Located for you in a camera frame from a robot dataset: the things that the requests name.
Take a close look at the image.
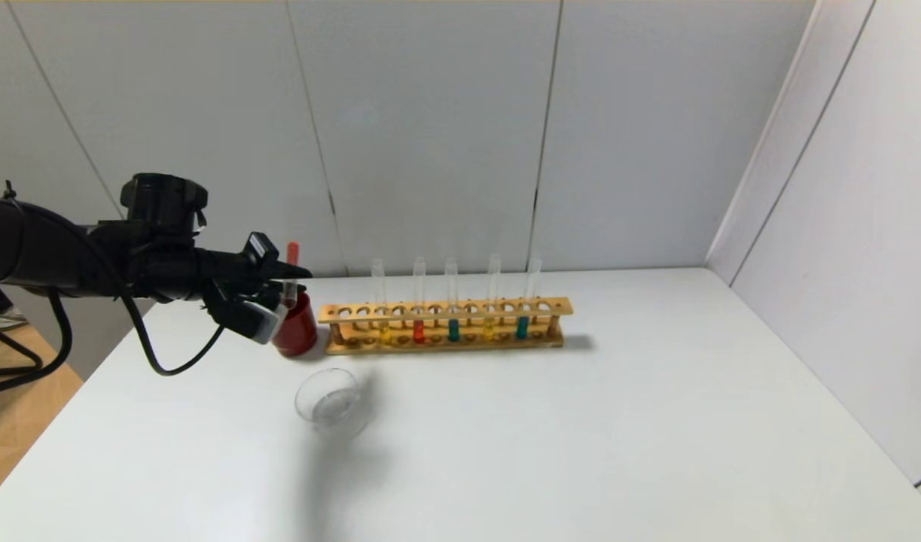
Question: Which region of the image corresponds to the wooden test tube rack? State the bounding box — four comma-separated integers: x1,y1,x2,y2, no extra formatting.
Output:
319,297,573,355

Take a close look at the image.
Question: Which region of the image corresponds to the dark red cup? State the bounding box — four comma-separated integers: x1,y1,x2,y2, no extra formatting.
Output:
270,290,319,358

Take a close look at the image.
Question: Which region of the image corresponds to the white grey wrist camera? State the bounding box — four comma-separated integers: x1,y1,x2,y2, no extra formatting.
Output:
218,232,289,346

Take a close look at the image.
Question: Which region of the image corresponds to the clear glass beaker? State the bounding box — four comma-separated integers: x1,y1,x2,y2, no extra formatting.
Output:
294,367,375,442

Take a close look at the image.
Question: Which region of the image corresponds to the test tube with teal pigment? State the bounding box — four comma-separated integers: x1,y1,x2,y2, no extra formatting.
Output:
442,256,461,343
515,253,541,340

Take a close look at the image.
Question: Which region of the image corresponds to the test tube with yellow pigment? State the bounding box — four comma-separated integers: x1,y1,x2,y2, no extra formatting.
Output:
371,258,393,346
483,253,502,341

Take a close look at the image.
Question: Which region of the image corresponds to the test tube with red pigment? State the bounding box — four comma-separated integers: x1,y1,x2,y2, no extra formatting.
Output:
282,241,302,310
412,257,428,345

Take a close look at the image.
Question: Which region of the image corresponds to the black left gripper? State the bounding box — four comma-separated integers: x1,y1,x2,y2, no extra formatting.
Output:
194,231,313,296

